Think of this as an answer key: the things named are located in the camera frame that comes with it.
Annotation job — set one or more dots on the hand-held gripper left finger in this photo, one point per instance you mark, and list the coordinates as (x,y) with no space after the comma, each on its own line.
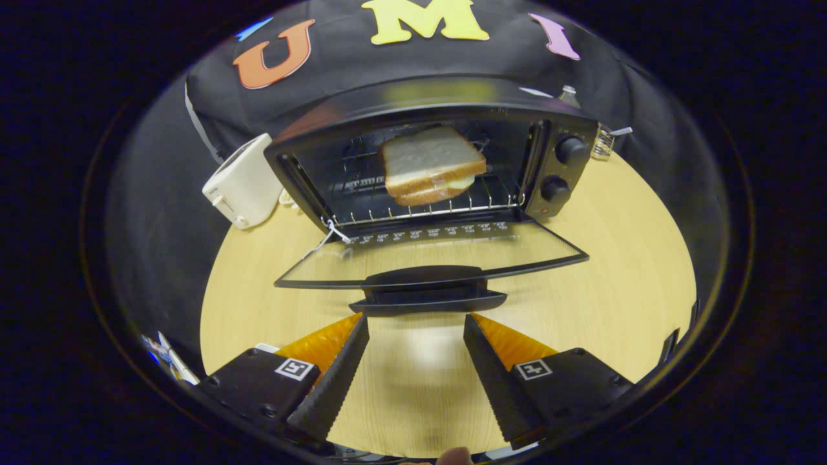
(329,391)

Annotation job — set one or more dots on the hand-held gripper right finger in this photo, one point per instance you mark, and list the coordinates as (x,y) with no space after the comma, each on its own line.
(497,387)

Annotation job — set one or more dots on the white bread sandwich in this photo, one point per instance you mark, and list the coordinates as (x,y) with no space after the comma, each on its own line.
(429,158)

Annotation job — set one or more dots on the black toaster oven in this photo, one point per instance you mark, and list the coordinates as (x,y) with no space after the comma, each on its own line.
(452,97)

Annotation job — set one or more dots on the white bread toaster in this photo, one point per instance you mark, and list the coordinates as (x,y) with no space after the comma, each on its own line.
(245,184)

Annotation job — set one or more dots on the white plate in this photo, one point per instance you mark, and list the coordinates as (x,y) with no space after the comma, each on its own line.
(266,348)

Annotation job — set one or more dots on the white printed papers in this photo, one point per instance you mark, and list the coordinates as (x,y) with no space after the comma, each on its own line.
(171,361)

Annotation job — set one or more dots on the small white object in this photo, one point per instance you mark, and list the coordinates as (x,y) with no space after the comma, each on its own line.
(288,199)

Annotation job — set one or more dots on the clear glass jar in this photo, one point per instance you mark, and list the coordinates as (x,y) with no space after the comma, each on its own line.
(602,143)

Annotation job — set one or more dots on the metal spoon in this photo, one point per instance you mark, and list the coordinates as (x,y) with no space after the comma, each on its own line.
(621,132)

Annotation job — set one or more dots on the green drink bottle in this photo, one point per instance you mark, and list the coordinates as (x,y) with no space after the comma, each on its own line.
(568,98)

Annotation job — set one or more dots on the black backdrop cloth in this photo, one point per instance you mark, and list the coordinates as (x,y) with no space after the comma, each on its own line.
(336,71)

